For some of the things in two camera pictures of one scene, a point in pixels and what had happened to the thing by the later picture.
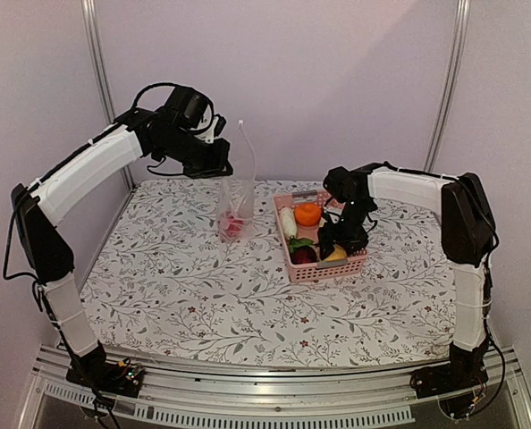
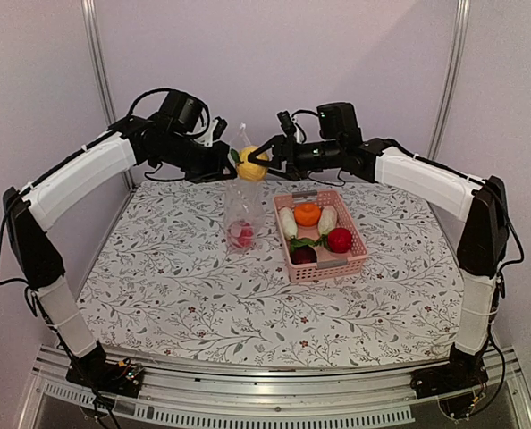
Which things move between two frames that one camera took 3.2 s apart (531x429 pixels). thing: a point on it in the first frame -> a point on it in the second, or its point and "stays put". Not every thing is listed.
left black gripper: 219,162 stays put
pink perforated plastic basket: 317,271 stays put
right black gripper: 329,237 -> 282,144
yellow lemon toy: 338,254 -> 247,169
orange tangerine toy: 307,214 stays put
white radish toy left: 289,222 stays put
